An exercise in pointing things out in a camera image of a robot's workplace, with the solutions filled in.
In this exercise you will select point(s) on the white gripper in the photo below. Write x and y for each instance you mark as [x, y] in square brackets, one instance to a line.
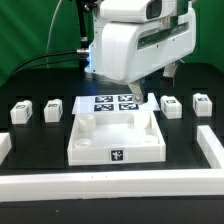
[132, 51]

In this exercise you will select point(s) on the white square tabletop part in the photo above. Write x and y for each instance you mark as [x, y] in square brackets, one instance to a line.
[115, 138]

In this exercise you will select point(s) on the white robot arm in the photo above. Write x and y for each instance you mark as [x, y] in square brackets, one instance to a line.
[130, 11]

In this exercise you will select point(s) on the white sheet with markers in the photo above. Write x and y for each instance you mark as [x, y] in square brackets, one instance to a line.
[112, 103]

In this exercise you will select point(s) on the white U-shaped fence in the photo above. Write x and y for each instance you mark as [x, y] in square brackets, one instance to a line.
[92, 185]

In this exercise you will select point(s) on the black camera stand pole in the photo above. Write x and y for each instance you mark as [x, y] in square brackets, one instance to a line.
[82, 8]

